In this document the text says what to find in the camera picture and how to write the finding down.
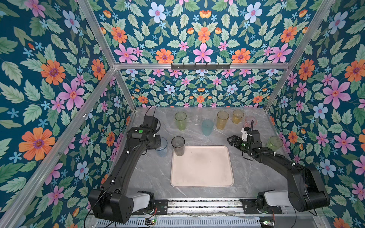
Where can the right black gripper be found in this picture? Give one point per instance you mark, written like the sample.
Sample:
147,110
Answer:
235,137

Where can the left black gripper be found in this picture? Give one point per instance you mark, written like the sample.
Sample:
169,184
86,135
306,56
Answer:
158,144

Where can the light blue tumbler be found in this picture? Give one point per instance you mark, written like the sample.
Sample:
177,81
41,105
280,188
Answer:
162,150

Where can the grey smoky tumbler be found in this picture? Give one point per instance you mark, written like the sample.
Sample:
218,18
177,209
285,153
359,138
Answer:
178,144

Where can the tall green faceted tumbler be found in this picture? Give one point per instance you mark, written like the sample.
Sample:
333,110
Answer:
180,119

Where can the beige plastic tray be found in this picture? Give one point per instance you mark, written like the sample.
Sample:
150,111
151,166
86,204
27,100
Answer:
202,166

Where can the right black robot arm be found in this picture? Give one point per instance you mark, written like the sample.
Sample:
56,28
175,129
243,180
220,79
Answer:
306,190

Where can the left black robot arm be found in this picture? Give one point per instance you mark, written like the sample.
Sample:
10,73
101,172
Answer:
111,202

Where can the pink tumbler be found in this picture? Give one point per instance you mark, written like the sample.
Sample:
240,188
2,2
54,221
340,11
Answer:
250,121

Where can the short green tumbler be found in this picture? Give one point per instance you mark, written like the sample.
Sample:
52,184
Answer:
274,143

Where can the short yellow tumbler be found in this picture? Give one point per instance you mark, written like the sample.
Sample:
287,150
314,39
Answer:
237,116

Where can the tall yellow tumbler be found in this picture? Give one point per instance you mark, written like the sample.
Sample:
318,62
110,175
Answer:
222,119

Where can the teal dotted tumbler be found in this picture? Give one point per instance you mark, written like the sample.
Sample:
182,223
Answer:
207,127

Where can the clear glass tumbler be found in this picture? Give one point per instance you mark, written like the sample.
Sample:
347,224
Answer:
196,116

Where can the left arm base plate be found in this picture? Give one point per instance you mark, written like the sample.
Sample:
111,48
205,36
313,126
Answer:
159,207

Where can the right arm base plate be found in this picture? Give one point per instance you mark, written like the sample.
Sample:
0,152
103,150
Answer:
253,206

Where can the aluminium front rail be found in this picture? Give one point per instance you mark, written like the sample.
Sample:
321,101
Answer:
229,206

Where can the metal hook rail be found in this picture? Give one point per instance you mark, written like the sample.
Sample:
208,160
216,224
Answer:
200,66

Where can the white vented cable duct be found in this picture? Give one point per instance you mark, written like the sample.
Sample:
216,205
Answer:
184,222

